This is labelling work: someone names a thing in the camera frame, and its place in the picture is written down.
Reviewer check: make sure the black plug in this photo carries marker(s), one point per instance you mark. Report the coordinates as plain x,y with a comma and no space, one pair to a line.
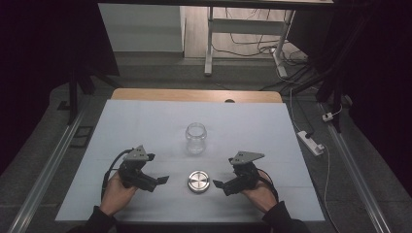
310,134

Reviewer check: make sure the person's right hand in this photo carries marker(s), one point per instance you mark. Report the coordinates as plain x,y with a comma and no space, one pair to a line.
260,195

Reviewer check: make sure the dark curtain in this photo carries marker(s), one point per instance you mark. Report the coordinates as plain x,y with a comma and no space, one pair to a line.
39,64
379,81

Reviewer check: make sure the aluminium floor rail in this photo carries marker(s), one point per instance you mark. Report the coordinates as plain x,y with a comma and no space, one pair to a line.
48,171
356,181

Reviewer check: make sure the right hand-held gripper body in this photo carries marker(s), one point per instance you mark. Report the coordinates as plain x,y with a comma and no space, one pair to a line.
244,174

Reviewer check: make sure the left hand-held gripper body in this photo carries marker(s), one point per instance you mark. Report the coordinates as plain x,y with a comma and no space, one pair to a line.
131,171

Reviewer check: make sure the white power strip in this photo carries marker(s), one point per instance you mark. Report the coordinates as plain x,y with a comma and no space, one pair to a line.
309,142

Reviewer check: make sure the clear glass jar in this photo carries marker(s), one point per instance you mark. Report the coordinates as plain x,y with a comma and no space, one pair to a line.
196,139

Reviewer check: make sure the wooden table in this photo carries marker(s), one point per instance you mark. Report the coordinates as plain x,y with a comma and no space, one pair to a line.
181,94

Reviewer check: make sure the white desk frame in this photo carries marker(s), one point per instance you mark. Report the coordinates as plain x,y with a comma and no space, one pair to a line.
246,26

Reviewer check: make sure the round silver metal lid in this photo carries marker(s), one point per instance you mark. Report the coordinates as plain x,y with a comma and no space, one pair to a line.
198,181

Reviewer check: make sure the person's left hand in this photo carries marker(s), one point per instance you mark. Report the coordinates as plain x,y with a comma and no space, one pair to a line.
116,197

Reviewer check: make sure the black metal stand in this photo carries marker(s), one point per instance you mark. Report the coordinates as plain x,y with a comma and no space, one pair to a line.
74,93
330,87

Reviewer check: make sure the small white adapter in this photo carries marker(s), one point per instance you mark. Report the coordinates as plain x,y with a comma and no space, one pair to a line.
327,116

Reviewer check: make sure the black floor plate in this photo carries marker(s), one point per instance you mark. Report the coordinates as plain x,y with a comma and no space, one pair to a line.
81,136

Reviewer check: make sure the white table mat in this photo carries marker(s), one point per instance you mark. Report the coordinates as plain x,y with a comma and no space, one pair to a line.
226,129

